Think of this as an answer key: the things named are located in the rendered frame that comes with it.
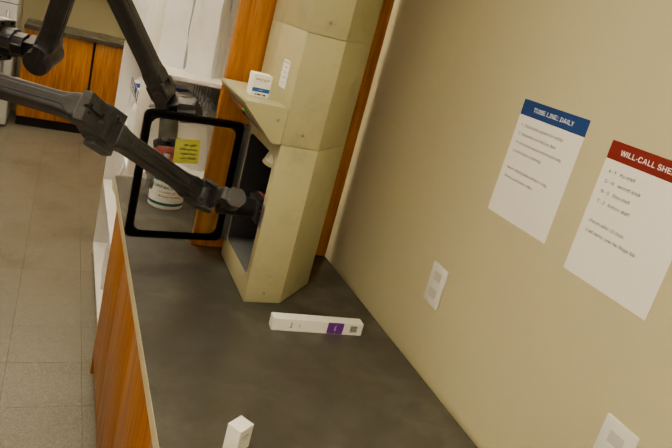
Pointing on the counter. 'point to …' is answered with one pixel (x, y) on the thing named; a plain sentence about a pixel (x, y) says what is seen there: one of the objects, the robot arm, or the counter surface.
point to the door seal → (141, 171)
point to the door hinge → (237, 175)
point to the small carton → (259, 84)
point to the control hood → (260, 110)
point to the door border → (142, 171)
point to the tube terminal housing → (300, 158)
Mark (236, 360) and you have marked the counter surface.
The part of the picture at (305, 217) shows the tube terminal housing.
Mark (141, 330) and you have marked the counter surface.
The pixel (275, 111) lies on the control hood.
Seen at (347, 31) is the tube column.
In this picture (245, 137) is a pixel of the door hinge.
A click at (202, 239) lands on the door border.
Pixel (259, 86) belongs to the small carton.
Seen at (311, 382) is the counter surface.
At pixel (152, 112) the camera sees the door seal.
